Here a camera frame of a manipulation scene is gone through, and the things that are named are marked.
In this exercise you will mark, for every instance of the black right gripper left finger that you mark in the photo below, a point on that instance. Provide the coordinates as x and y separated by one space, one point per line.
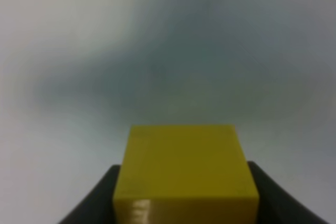
97 206

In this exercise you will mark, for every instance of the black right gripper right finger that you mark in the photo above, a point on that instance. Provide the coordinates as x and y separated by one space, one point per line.
276 205

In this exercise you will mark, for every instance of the yellow block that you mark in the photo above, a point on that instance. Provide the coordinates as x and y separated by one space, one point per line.
185 174

